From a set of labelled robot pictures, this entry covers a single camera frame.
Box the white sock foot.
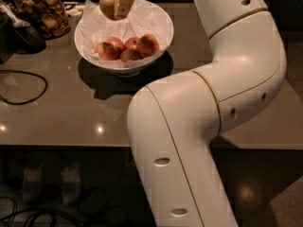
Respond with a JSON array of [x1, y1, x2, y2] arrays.
[[61, 163, 81, 206], [22, 164, 43, 203]]

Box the red apple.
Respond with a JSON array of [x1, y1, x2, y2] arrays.
[[119, 48, 141, 62], [125, 37, 139, 49], [105, 36, 125, 53], [94, 42, 119, 61], [136, 34, 160, 58]]

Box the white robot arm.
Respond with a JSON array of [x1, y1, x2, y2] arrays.
[[127, 0, 287, 227]]

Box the red apple back centre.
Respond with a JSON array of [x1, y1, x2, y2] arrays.
[[125, 37, 139, 49]]

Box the glass jar of dried chips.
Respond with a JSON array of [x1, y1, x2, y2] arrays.
[[13, 0, 70, 40]]

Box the white paper bowl liner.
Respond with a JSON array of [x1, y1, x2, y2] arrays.
[[79, 0, 173, 69]]

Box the red apple left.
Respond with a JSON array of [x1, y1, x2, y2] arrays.
[[94, 42, 119, 61]]

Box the small items behind bowl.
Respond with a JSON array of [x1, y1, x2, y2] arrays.
[[63, 2, 84, 17]]

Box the left white sock foot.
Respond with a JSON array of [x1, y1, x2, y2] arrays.
[[22, 164, 43, 203]]

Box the red apple front centre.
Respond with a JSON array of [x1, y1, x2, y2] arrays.
[[119, 48, 141, 62]]

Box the red apple right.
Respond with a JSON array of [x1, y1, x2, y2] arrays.
[[136, 34, 160, 58]]

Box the yellow-green apple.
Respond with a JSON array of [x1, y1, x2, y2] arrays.
[[99, 0, 127, 20]]

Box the white bowl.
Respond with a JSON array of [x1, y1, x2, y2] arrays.
[[74, 0, 175, 78]]

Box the black appliance with cloth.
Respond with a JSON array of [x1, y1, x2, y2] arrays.
[[0, 0, 46, 64]]

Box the black cable on table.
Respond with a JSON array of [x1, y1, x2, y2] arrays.
[[0, 69, 49, 106]]

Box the right white sock foot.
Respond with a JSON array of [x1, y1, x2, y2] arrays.
[[61, 163, 81, 206]]

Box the black floor cables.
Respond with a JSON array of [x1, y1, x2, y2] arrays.
[[0, 196, 93, 227]]

